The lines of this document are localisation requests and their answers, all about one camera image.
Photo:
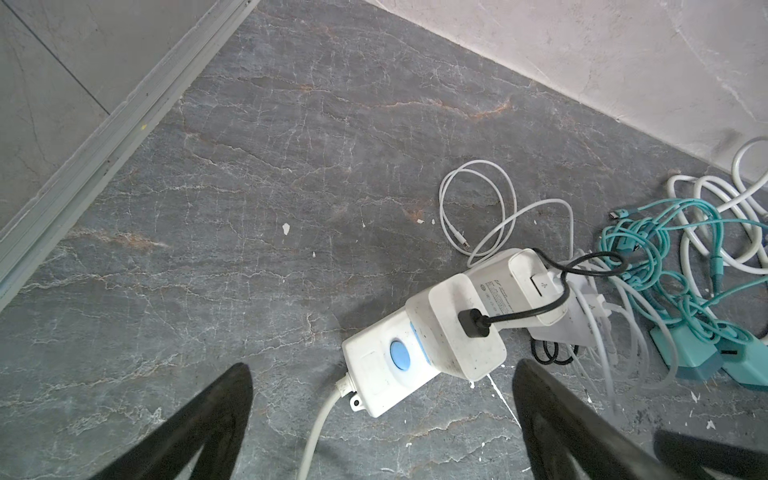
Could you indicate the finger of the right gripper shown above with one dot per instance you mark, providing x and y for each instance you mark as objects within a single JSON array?
[{"x": 692, "y": 457}]

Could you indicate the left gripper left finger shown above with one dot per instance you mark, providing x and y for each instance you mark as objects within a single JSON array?
[{"x": 209, "y": 429}]

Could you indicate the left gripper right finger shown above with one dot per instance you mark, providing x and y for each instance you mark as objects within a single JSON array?
[{"x": 563, "y": 436}]

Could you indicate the teal charger adapter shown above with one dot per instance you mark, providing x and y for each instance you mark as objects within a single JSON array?
[
  {"x": 697, "y": 360},
  {"x": 744, "y": 357}
]

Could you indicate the white blue power strip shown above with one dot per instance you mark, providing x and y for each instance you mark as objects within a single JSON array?
[{"x": 386, "y": 363}]

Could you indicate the white square charger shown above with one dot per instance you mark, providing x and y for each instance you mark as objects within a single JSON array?
[{"x": 435, "y": 316}]

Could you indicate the white charger adapter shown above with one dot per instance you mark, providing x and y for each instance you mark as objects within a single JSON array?
[{"x": 574, "y": 327}]

